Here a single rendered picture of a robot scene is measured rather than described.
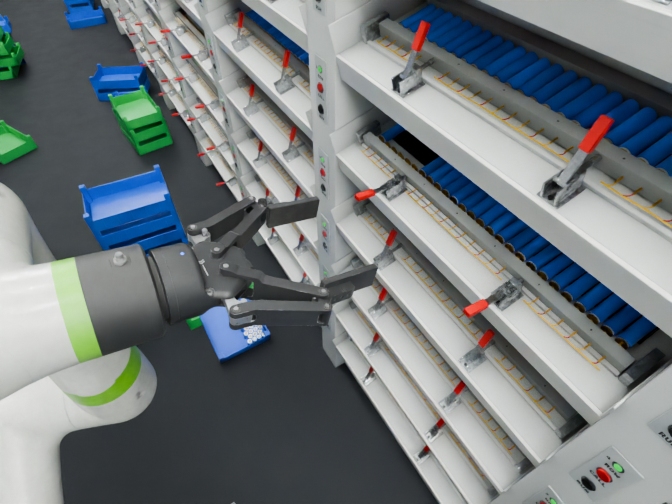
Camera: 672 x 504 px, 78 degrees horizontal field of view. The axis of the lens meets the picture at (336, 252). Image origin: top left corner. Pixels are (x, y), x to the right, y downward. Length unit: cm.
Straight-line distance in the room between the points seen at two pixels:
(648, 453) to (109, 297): 56
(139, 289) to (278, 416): 119
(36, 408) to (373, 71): 75
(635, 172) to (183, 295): 45
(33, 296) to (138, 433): 127
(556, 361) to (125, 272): 51
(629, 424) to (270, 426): 116
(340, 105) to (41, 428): 73
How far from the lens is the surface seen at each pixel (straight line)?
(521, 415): 79
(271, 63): 117
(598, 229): 49
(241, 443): 153
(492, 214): 70
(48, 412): 85
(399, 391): 118
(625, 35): 42
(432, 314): 83
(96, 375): 70
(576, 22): 45
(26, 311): 40
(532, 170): 53
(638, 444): 60
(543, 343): 62
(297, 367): 160
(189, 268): 41
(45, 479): 90
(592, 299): 64
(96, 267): 40
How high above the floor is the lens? 144
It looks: 49 degrees down
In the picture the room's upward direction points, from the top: straight up
